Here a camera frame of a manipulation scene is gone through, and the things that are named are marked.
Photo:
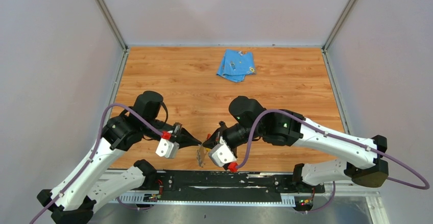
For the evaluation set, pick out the blue folded cloth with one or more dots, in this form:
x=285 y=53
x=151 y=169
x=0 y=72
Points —
x=236 y=65

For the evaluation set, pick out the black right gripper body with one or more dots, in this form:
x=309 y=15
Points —
x=236 y=134

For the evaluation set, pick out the metal keyring plate with spring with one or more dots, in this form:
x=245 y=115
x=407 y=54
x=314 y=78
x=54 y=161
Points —
x=201 y=155

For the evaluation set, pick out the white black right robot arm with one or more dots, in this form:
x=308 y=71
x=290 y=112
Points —
x=356 y=159

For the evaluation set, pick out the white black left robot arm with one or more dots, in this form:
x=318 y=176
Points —
x=80 y=195

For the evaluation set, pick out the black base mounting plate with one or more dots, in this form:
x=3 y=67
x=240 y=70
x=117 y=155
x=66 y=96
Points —
x=222 y=186

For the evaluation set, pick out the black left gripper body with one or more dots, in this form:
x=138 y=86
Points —
x=175 y=130

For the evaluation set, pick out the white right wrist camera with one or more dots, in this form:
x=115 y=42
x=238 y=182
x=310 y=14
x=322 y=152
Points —
x=222 y=154

